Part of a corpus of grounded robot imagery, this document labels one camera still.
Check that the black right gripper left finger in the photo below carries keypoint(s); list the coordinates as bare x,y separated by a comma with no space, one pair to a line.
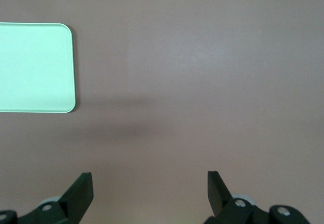
76,198

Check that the mint green rectangular tray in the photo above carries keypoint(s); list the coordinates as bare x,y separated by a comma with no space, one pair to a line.
35,67

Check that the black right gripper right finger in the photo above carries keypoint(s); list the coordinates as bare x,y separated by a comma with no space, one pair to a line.
219,198

